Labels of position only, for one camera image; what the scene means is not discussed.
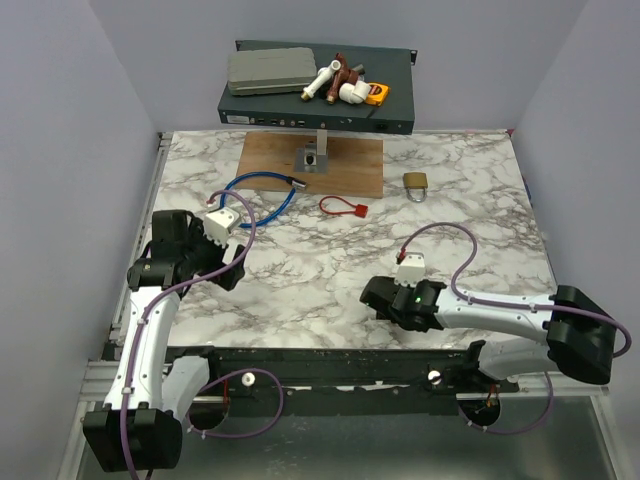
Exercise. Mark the white elbow pipe fitting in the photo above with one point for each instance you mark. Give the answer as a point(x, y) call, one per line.
point(354, 93)

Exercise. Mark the red cable lock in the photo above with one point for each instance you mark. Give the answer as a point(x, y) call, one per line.
point(355, 209)

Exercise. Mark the grey plastic case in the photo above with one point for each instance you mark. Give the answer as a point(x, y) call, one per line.
point(270, 71)

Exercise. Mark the brass padlock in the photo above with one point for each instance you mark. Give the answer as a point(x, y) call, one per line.
point(416, 186)

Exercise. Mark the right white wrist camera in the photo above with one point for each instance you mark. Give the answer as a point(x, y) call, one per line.
point(411, 269)

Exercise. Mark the black mounting rail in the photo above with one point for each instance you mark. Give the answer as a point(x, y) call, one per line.
point(340, 382)

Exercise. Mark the aluminium frame profile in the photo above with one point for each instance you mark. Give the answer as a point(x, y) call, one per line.
point(99, 376)

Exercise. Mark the blue cable lock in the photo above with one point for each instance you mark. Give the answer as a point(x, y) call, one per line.
point(295, 183)

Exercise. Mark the wooden board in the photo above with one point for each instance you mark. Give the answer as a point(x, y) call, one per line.
point(355, 164)

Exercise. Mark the white straight pipe fitting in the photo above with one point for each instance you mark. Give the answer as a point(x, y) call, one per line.
point(324, 75)

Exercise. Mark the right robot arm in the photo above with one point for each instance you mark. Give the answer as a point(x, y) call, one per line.
point(564, 331)

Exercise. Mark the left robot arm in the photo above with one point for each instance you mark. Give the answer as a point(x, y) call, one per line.
point(139, 424)

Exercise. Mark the brown pipe fitting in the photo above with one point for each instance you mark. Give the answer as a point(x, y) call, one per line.
point(344, 74)

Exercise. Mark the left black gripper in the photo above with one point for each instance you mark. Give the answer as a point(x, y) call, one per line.
point(228, 278)

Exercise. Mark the metal stand post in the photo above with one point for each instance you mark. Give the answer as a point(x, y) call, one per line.
point(313, 156)

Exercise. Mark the dark teal rack device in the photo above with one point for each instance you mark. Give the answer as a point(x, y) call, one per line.
point(390, 67)

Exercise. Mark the yellow tape measure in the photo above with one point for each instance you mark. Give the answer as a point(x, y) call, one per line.
point(377, 94)

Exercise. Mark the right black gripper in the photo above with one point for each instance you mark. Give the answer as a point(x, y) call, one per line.
point(379, 315)

